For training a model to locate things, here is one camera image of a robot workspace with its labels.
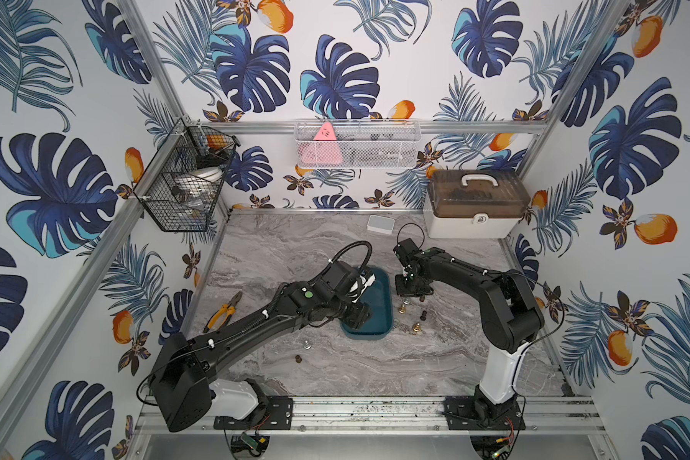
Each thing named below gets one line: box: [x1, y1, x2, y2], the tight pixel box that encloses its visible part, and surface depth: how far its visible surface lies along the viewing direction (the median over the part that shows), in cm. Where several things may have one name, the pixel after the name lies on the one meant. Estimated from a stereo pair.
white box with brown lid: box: [424, 168, 531, 240], surface depth 105 cm
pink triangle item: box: [301, 121, 344, 165], surface depth 92 cm
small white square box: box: [367, 214, 395, 235], surface depth 119 cm
